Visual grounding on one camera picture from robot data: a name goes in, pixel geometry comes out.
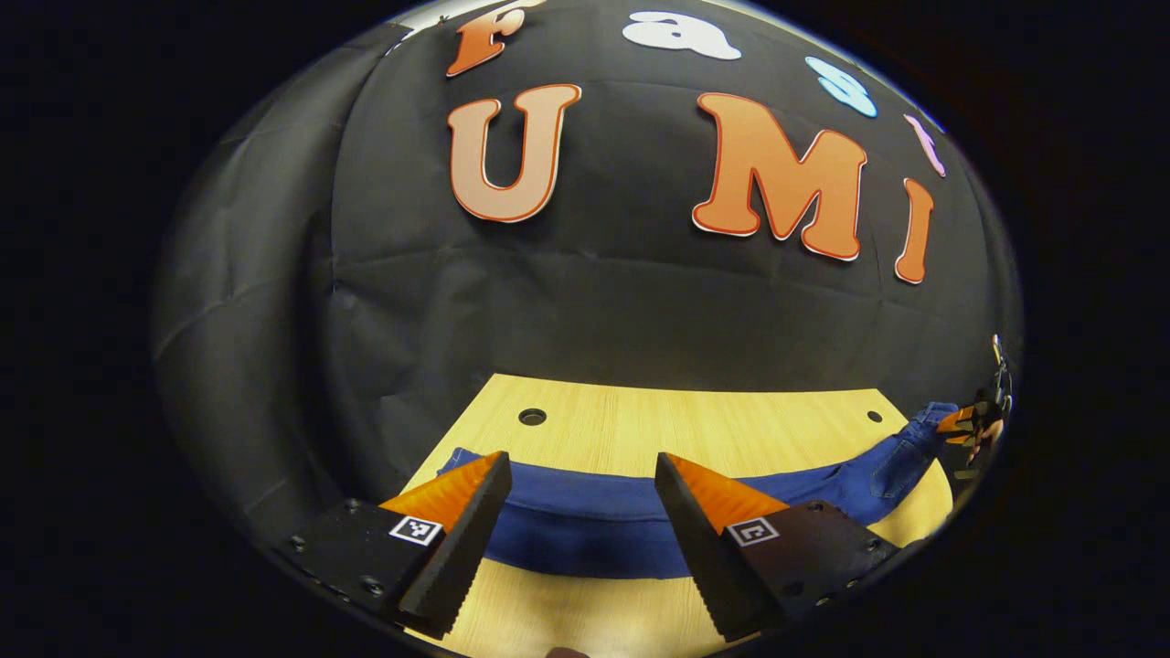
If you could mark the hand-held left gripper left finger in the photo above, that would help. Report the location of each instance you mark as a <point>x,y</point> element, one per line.
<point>462,548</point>

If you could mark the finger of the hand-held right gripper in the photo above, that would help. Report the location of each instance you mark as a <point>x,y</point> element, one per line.
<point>955,420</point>

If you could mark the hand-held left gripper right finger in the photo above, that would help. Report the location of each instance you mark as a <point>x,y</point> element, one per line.
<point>699,548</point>

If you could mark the blue denim jeans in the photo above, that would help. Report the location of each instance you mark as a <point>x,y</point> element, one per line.
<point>594,530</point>

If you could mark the black backdrop cloth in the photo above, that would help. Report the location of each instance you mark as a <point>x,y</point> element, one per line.
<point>594,311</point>

